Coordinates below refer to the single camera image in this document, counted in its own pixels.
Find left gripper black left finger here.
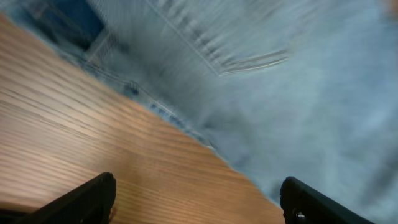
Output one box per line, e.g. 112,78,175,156
1,172,116,224

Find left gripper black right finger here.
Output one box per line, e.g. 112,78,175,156
280,177,373,224

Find light blue denim jeans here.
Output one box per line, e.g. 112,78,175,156
1,0,397,223

